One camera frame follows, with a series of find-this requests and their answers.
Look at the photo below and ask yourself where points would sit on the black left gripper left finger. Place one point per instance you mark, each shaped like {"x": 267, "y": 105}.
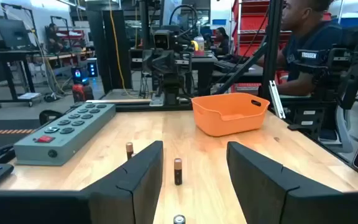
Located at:
{"x": 135, "y": 186}

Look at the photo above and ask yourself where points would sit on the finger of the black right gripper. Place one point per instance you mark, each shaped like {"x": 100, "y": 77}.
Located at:
{"x": 186, "y": 63}
{"x": 154, "y": 62}

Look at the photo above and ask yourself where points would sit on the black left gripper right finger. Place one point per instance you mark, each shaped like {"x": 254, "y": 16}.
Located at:
{"x": 259, "y": 186}

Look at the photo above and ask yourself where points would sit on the copper-top black battery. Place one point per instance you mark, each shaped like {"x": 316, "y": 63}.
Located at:
{"x": 178, "y": 174}
{"x": 129, "y": 151}

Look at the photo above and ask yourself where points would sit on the black and silver battery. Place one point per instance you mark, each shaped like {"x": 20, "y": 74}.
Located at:
{"x": 179, "y": 220}

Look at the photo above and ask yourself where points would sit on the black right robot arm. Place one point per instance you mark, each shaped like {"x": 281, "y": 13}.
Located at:
{"x": 171, "y": 88}

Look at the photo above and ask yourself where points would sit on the white and pink bottle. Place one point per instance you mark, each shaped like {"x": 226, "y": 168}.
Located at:
{"x": 199, "y": 46}

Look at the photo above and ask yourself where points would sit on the person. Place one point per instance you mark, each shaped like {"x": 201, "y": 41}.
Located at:
{"x": 222, "y": 40}
{"x": 54, "y": 39}
{"x": 309, "y": 40}

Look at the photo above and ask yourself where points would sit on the black cabinet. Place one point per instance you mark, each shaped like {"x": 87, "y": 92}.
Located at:
{"x": 110, "y": 46}

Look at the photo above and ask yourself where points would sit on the orange plastic bin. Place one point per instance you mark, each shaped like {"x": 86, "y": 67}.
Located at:
{"x": 228, "y": 124}

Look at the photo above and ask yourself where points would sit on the small robot with blue light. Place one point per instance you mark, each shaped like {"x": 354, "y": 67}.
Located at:
{"x": 81, "y": 90}

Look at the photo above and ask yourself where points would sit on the red storage shelf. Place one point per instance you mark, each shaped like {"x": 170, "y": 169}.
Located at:
{"x": 253, "y": 21}

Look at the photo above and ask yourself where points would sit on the grey power strip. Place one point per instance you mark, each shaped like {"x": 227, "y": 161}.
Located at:
{"x": 64, "y": 140}

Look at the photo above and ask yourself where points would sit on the black rolling desk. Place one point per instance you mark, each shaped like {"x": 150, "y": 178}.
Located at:
{"x": 14, "y": 56}

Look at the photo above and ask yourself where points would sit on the black monitor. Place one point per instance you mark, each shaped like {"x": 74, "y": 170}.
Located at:
{"x": 11, "y": 32}

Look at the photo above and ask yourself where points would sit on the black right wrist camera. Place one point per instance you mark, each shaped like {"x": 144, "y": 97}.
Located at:
{"x": 162, "y": 40}

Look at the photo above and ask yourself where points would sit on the black aluminium frame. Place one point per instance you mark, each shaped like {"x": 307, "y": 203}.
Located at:
{"x": 272, "y": 46}

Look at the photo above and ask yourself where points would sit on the silver aluminium bracket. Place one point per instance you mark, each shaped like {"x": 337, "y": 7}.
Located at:
{"x": 277, "y": 99}

